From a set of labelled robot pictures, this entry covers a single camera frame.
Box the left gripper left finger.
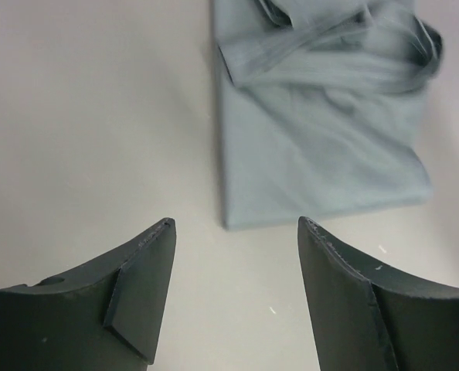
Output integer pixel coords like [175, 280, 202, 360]
[0, 218, 176, 370]

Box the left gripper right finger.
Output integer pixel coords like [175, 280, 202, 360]
[297, 217, 459, 370]

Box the grey t shirt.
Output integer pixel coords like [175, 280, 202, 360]
[212, 1, 443, 230]

